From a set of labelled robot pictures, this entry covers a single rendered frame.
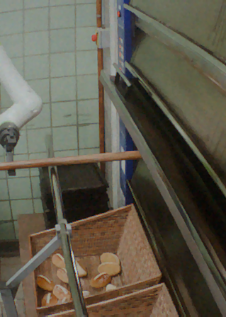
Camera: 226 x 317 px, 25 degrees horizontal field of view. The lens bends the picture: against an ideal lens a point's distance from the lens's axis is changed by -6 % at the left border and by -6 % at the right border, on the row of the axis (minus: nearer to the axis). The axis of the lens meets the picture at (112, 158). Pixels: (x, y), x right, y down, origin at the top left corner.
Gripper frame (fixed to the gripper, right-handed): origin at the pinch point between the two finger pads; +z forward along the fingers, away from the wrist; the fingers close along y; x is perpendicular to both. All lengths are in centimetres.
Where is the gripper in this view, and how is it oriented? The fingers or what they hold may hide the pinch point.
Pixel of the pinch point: (11, 157)
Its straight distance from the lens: 186.8
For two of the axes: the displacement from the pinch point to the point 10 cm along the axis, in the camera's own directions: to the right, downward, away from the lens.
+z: 2.5, 3.9, -8.9
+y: -0.8, 9.2, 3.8
